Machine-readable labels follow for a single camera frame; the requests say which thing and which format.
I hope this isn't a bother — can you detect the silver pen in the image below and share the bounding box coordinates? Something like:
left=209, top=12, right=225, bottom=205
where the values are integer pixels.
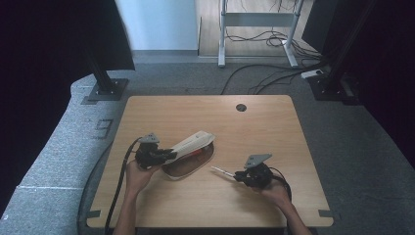
left=210, top=164, right=237, bottom=179

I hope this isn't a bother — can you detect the hand-held gripper black cable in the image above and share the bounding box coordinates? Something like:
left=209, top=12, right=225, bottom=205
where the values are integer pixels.
left=268, top=165, right=294, bottom=201
left=103, top=136, right=145, bottom=235

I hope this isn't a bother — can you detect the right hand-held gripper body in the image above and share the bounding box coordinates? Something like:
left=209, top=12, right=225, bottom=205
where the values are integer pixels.
left=243, top=153, right=274, bottom=189

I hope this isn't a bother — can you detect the right hand-held gripper black cable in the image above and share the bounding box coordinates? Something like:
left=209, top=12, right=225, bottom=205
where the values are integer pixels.
left=268, top=165, right=294, bottom=201

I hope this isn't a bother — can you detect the white power strip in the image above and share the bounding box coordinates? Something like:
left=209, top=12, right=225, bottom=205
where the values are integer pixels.
left=300, top=69, right=324, bottom=80

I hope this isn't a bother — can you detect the tangle of black floor cables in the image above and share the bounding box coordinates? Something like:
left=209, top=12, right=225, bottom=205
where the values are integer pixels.
left=220, top=0, right=331, bottom=96

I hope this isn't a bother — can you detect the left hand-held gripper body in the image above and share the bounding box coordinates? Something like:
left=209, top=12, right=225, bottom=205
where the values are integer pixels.
left=134, top=131, right=164, bottom=170

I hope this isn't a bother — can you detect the black curtain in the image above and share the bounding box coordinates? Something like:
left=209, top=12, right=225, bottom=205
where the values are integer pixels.
left=301, top=0, right=415, bottom=165
left=0, top=0, right=136, bottom=219

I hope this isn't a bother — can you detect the white desk frame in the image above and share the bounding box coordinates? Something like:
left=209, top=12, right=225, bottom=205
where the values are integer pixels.
left=217, top=0, right=306, bottom=69

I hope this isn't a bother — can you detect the black metal stand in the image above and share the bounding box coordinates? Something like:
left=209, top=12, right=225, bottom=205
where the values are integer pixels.
left=307, top=0, right=376, bottom=106
left=85, top=48, right=130, bottom=102

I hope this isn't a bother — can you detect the left hand-held gripper black cable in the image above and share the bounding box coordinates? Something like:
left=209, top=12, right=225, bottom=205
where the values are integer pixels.
left=103, top=136, right=145, bottom=235

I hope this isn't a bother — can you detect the person's left hand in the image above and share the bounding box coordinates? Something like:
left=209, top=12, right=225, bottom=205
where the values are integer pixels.
left=124, top=159, right=161, bottom=198

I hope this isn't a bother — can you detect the person's right hand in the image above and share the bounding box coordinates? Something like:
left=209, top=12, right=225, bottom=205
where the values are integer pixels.
left=255, top=178, right=292, bottom=211

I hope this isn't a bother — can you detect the cream pencil case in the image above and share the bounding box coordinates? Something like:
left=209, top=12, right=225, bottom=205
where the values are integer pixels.
left=161, top=129, right=217, bottom=181

